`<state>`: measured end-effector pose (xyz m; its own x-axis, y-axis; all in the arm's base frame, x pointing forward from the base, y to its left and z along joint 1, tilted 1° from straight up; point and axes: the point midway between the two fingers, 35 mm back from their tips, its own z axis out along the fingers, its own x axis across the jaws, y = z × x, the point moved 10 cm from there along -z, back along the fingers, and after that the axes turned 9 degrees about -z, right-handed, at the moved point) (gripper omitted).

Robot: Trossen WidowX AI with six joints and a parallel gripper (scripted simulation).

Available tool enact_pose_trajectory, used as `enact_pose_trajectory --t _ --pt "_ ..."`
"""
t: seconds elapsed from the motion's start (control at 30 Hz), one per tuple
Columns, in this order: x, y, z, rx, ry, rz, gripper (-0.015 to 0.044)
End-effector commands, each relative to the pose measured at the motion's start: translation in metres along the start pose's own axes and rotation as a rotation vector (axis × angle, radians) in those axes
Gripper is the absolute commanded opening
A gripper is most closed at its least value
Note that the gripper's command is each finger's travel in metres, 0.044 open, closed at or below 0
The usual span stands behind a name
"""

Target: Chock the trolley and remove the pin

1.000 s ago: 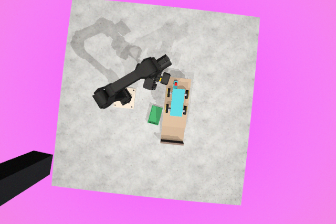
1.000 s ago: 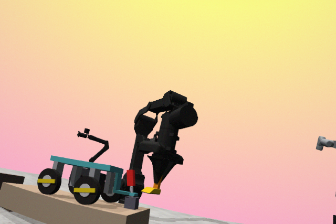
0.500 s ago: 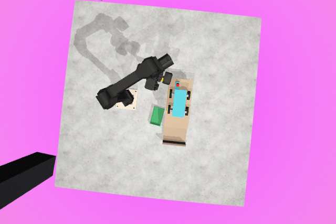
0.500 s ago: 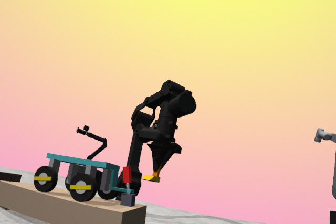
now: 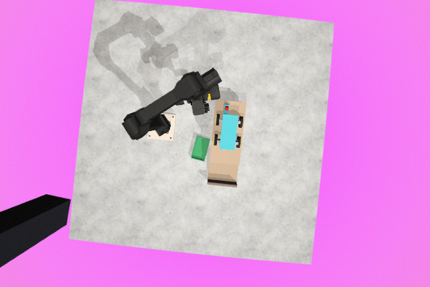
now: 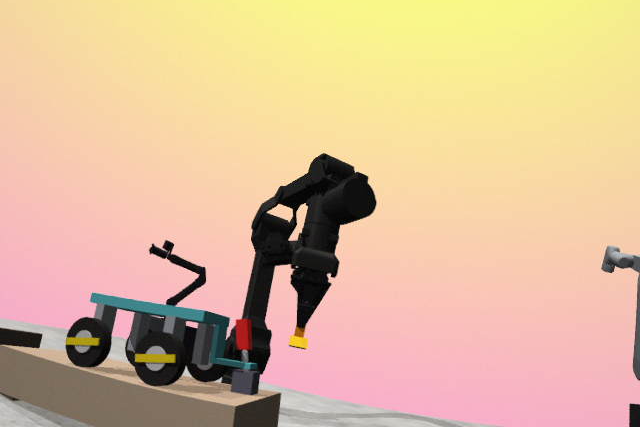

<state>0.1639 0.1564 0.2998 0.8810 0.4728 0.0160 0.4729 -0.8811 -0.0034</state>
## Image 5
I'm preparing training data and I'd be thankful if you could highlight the tan wooden ramp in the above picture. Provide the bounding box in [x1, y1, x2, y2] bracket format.
[207, 99, 247, 188]

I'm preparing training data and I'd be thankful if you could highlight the green tray floor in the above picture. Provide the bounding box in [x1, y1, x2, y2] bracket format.
[192, 137, 209, 160]

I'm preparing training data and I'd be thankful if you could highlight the teal wheeled trolley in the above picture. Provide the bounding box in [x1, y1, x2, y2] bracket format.
[213, 104, 244, 151]

